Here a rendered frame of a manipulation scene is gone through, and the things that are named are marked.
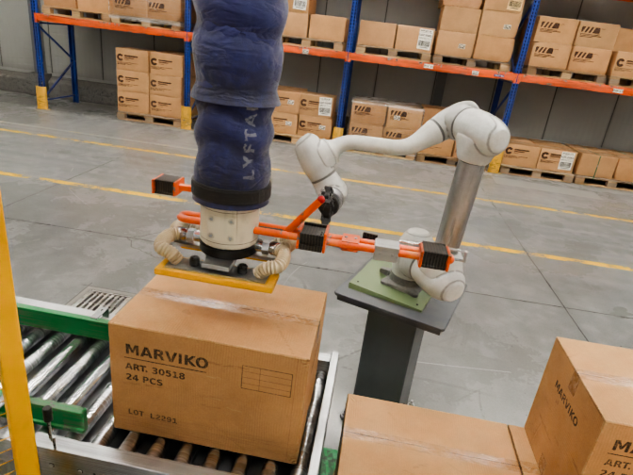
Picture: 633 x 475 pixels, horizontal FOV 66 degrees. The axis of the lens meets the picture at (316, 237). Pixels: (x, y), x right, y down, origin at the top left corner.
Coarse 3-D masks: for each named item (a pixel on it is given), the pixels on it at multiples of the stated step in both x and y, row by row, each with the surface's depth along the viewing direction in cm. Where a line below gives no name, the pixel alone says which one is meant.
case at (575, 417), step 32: (576, 352) 155; (608, 352) 157; (544, 384) 166; (576, 384) 144; (608, 384) 142; (544, 416) 162; (576, 416) 141; (608, 416) 128; (544, 448) 159; (576, 448) 139; (608, 448) 130
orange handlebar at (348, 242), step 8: (184, 184) 169; (184, 216) 141; (192, 216) 145; (200, 216) 144; (200, 224) 141; (264, 224) 143; (272, 224) 143; (256, 232) 140; (264, 232) 139; (272, 232) 139; (280, 232) 139; (288, 232) 139; (296, 232) 142; (328, 240) 138; (336, 240) 138; (344, 240) 137; (352, 240) 138; (360, 240) 141; (368, 240) 141; (344, 248) 139; (352, 248) 138; (360, 248) 137; (368, 248) 137; (400, 248) 140; (408, 248) 140; (416, 248) 140; (400, 256) 137; (408, 256) 136; (416, 256) 136
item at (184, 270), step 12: (168, 264) 137; (180, 264) 138; (192, 264) 137; (240, 264) 137; (180, 276) 135; (192, 276) 134; (204, 276) 134; (216, 276) 135; (228, 276) 135; (240, 276) 136; (252, 276) 136; (276, 276) 139; (252, 288) 133; (264, 288) 133
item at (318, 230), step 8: (304, 224) 145; (312, 224) 144; (320, 224) 144; (328, 224) 143; (304, 232) 139; (312, 232) 140; (320, 232) 140; (328, 232) 141; (304, 240) 137; (312, 240) 137; (320, 240) 136; (296, 248) 139; (304, 248) 137; (312, 248) 137; (320, 248) 137
